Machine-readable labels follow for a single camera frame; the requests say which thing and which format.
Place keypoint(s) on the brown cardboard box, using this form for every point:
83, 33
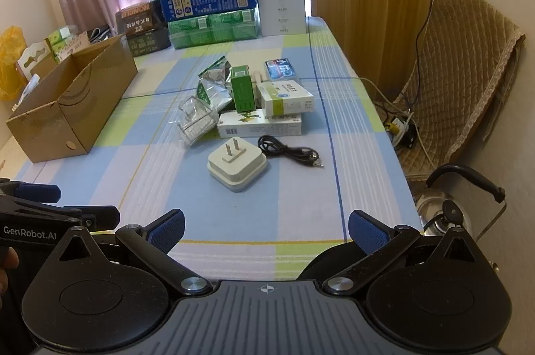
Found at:
96, 87

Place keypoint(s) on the brown dark stacked boxes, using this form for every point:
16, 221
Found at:
142, 29

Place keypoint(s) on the stack of small green packs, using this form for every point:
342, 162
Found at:
58, 41

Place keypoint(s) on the blue carton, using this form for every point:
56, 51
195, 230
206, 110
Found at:
209, 2

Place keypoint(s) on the white bird-print ointment box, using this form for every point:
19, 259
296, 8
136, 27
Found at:
267, 127

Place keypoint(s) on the white wooden chair back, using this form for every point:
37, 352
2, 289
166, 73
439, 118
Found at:
35, 56

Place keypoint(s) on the white and green medicine box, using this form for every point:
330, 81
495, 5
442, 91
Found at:
286, 98

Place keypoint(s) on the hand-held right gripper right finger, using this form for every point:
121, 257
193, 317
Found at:
368, 231

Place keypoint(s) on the person's left hand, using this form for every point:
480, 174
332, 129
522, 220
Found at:
6, 273

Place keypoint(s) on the white power strip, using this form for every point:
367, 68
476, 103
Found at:
403, 129

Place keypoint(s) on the tall white carton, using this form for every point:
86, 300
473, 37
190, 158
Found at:
282, 4

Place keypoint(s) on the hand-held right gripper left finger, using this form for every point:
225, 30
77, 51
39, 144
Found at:
169, 231

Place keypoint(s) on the pale pink paper card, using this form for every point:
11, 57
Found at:
77, 43

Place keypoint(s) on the green tissue multipack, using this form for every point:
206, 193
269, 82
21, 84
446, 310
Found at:
213, 27

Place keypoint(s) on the yellow plastic bag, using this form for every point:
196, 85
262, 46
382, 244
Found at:
10, 62

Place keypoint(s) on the clear plastic container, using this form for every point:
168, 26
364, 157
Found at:
196, 121

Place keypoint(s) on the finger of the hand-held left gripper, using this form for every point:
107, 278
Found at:
102, 215
37, 193

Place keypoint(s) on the clear toothpick box blue label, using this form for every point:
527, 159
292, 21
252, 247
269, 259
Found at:
282, 70

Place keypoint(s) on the chair with quilted brown cover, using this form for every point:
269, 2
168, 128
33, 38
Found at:
464, 79

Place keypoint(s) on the green foil packet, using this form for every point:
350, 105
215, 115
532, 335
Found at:
209, 96

